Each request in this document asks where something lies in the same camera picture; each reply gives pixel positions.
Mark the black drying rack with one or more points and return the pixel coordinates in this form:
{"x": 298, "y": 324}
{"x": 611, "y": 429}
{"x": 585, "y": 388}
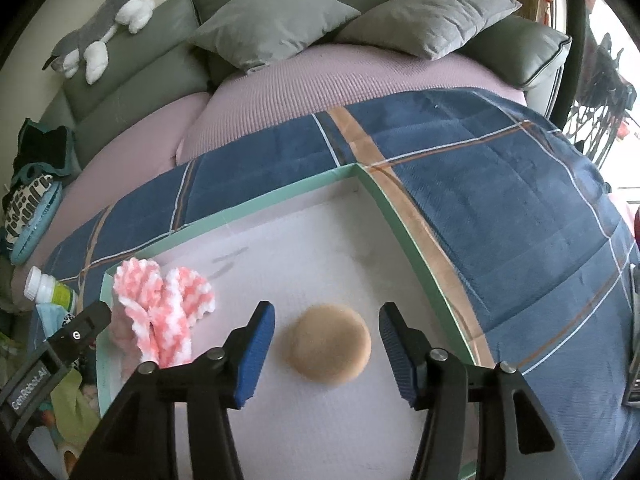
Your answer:
{"x": 600, "y": 90}

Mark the blue plaid blanket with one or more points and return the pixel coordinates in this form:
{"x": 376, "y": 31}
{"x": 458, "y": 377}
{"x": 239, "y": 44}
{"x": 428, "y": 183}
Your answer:
{"x": 500, "y": 185}

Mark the grey green sofa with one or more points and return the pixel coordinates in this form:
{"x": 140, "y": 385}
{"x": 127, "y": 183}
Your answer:
{"x": 135, "y": 55}

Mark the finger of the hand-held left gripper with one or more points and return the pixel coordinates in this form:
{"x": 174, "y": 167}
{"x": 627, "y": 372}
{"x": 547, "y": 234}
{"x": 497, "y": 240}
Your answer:
{"x": 82, "y": 327}

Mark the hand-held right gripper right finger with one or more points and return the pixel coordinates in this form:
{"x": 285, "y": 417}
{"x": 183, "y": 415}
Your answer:
{"x": 400, "y": 360}

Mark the tan round powder puff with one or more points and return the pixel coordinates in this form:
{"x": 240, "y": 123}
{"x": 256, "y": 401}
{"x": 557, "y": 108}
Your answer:
{"x": 330, "y": 345}

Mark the pink white knit cloth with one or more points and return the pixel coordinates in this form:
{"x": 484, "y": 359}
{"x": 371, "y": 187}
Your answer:
{"x": 182, "y": 310}
{"x": 135, "y": 290}

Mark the pink bed sheet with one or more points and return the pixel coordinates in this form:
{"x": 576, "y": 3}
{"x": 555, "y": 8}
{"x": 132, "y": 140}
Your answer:
{"x": 280, "y": 105}

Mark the teal leopard print bag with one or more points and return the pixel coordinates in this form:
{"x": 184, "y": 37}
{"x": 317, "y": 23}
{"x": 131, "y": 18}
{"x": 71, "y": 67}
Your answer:
{"x": 30, "y": 205}

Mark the white bottle green label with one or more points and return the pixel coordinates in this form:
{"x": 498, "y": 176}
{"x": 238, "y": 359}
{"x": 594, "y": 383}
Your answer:
{"x": 47, "y": 287}

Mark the light green cloth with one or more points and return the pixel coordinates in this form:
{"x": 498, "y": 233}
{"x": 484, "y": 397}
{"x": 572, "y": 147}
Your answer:
{"x": 75, "y": 400}

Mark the black cloth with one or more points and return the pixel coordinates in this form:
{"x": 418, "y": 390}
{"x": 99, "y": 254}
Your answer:
{"x": 42, "y": 147}

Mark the green shallow box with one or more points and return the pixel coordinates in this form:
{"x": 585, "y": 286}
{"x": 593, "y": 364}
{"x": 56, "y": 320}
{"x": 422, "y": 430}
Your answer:
{"x": 310, "y": 270}

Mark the grey pillow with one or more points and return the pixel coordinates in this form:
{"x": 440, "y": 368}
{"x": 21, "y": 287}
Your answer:
{"x": 270, "y": 15}
{"x": 425, "y": 22}

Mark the light blue cloth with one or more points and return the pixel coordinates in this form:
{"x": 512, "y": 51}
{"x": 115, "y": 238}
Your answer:
{"x": 52, "y": 320}

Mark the grey white husky plush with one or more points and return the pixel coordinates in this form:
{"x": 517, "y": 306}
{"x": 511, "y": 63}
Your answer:
{"x": 100, "y": 25}

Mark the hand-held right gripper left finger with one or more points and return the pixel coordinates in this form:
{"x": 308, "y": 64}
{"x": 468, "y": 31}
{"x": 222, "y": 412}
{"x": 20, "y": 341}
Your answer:
{"x": 254, "y": 360}

